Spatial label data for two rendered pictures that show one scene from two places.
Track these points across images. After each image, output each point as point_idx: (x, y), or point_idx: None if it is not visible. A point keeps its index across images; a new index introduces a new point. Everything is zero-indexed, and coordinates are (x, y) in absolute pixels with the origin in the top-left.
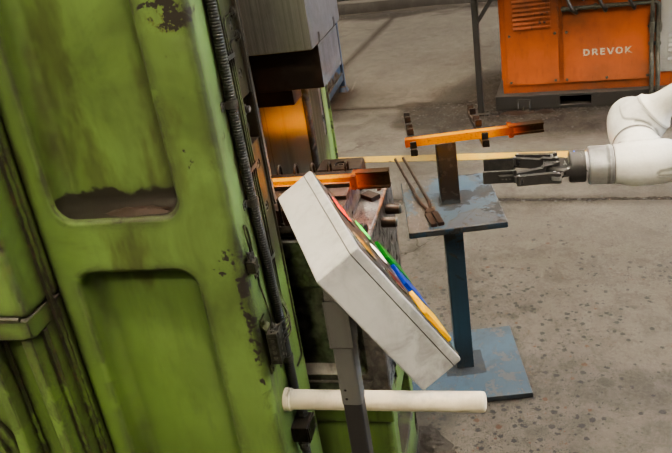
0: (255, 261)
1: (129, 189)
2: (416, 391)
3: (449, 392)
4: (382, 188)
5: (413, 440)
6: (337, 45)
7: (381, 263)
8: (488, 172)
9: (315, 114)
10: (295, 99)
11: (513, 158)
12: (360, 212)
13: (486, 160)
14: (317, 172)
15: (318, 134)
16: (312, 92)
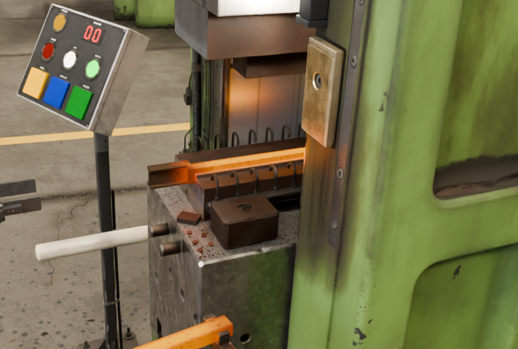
0: (185, 95)
1: None
2: (92, 239)
3: (65, 241)
4: (187, 236)
5: None
6: (203, 33)
7: (58, 45)
8: (28, 179)
9: (313, 183)
10: (234, 65)
11: (1, 204)
12: (182, 201)
13: (35, 196)
14: (249, 181)
15: (310, 209)
16: (317, 154)
